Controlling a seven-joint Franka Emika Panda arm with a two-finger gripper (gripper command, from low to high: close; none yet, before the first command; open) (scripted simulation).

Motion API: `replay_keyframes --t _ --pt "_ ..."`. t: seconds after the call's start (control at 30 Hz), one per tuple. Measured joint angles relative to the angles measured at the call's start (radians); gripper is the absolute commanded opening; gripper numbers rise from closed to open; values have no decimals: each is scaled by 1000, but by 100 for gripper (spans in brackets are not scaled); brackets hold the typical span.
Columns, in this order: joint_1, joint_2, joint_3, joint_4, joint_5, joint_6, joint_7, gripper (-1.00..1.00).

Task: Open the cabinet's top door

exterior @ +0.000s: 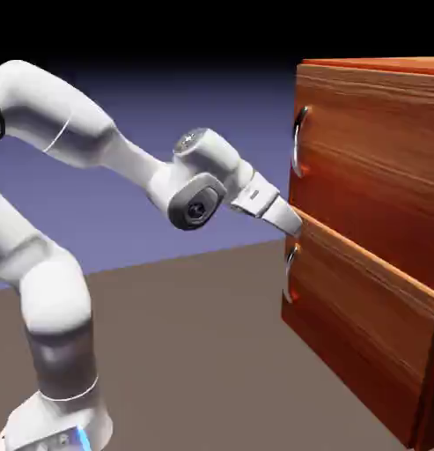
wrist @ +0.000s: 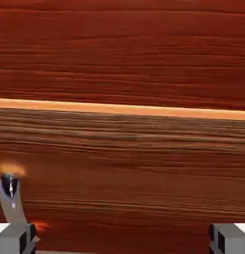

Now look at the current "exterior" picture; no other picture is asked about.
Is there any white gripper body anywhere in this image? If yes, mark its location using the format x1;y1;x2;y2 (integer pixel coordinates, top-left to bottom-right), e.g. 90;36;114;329
261;194;304;237

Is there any reddish wooden cabinet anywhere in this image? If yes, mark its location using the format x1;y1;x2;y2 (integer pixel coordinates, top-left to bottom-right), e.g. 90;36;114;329
280;55;434;451

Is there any large wooden cabinet door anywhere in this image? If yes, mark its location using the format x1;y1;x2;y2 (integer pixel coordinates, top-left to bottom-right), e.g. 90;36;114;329
288;63;434;294

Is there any small wooden cabinet door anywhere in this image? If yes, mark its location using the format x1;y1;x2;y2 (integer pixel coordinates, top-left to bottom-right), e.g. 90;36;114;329
280;208;434;447

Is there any short curved metal handle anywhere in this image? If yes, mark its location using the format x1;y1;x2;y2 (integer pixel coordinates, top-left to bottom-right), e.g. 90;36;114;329
283;244;300;304

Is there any long curved metal handle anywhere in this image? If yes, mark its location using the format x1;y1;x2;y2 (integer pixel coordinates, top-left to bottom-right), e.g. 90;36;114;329
291;104;310;179

